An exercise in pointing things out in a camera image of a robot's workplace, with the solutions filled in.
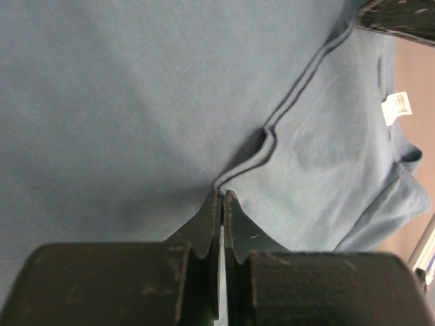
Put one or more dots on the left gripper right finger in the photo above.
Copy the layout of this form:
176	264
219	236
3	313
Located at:
268	284

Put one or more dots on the grey-blue t shirt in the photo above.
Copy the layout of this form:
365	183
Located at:
119	118

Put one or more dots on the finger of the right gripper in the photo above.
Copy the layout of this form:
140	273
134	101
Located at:
412	20

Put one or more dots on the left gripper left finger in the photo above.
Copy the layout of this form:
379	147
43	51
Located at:
173	282

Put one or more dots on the aluminium frame rail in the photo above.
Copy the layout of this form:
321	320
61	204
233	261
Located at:
421	260

